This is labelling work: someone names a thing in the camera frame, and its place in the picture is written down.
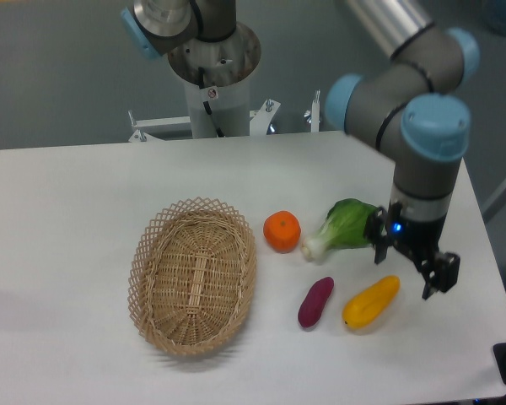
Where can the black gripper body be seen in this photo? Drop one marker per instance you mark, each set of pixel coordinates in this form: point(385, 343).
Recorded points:
point(416, 240)

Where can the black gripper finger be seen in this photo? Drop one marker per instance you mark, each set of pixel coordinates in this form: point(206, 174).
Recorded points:
point(440, 272)
point(376, 233)

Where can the yellow mango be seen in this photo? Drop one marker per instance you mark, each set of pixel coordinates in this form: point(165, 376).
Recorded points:
point(366, 306)

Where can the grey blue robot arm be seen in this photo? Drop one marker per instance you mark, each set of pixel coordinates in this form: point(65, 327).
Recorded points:
point(408, 113)

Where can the green bok choy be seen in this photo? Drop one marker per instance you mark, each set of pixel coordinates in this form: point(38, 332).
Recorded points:
point(343, 228)

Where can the orange tangerine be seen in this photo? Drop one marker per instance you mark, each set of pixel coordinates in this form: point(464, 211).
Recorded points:
point(282, 231)

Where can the purple sweet potato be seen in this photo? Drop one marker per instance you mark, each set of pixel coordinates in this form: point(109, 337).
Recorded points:
point(314, 303)

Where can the woven wicker basket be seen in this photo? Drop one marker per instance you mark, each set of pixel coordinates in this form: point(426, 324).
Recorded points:
point(193, 277)

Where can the white metal frame bracket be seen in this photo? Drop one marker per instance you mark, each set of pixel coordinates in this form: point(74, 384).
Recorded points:
point(207, 122)

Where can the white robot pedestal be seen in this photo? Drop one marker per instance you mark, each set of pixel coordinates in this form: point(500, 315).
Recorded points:
point(217, 72)

